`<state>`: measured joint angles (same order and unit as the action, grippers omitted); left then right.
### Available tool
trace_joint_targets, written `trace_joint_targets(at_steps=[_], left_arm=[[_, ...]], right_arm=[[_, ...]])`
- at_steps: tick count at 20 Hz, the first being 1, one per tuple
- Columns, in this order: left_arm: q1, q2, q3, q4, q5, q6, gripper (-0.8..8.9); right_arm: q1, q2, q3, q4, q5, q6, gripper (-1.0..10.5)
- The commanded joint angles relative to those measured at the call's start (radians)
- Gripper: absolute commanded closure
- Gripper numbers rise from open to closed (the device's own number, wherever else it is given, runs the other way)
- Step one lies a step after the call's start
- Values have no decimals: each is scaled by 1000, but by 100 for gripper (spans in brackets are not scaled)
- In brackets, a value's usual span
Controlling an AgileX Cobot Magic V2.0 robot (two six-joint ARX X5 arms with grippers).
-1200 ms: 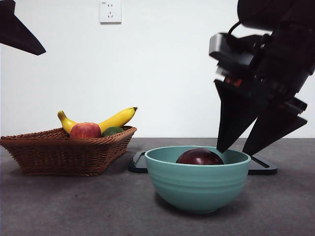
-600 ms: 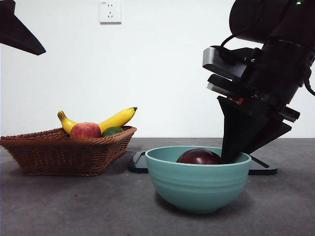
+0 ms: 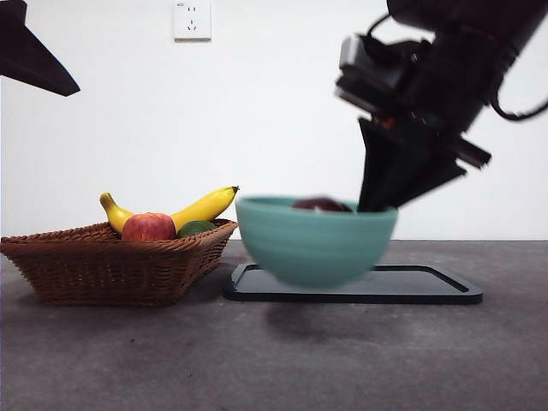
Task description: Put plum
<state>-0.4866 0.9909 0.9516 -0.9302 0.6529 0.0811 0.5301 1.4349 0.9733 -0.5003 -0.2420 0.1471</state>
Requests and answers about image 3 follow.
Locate brown wicker basket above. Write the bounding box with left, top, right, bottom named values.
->
left=0, top=218, right=239, bottom=308

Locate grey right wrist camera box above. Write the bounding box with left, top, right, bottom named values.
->
left=337, top=34, right=432, bottom=93

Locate black right camera cable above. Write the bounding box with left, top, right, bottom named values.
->
left=366, top=12, right=396, bottom=42

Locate red yellow peach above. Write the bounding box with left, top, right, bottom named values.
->
left=122, top=212, right=177, bottom=241

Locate black rectangular tray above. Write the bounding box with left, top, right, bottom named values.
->
left=222, top=263, right=484, bottom=306

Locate dark red plum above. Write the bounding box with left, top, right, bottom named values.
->
left=291, top=196, right=354, bottom=214

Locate white wall socket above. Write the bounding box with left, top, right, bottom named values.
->
left=173, top=0, right=212, bottom=43

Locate green round fruit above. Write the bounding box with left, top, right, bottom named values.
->
left=176, top=219, right=217, bottom=239

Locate teal ribbed bowl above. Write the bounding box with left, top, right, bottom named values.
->
left=235, top=195, right=400, bottom=289

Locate yellow banana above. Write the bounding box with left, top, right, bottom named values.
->
left=99, top=185, right=240, bottom=235

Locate black right arm loop cable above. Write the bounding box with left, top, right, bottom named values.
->
left=489, top=72, right=548, bottom=122

